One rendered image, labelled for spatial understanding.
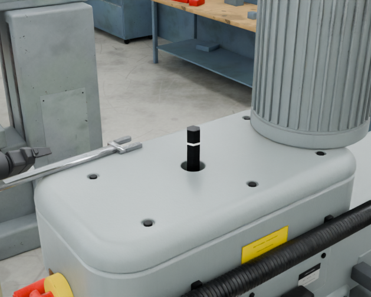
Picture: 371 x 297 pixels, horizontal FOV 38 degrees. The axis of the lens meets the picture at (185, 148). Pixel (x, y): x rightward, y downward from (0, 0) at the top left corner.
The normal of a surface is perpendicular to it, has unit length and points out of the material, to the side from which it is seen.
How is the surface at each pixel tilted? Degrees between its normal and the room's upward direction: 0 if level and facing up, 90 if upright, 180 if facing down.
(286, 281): 90
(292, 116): 90
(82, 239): 45
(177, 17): 90
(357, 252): 90
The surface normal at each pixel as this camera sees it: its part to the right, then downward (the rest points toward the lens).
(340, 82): 0.19, 0.44
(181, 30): -0.80, 0.27
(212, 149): 0.00, -0.89
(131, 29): 0.59, 0.36
